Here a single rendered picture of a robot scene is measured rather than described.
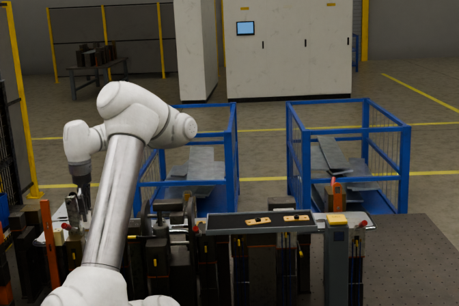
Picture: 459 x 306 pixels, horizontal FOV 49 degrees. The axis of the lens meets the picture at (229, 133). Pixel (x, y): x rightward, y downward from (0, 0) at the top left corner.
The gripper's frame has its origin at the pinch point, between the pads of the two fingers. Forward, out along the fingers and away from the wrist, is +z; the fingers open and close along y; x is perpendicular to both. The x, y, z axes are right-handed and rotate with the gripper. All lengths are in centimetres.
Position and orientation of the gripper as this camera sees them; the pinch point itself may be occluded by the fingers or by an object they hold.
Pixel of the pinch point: (87, 219)
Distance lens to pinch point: 219.6
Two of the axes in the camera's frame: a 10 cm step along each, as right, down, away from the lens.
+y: 0.0, -2.5, 9.7
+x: -10.0, 0.4, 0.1
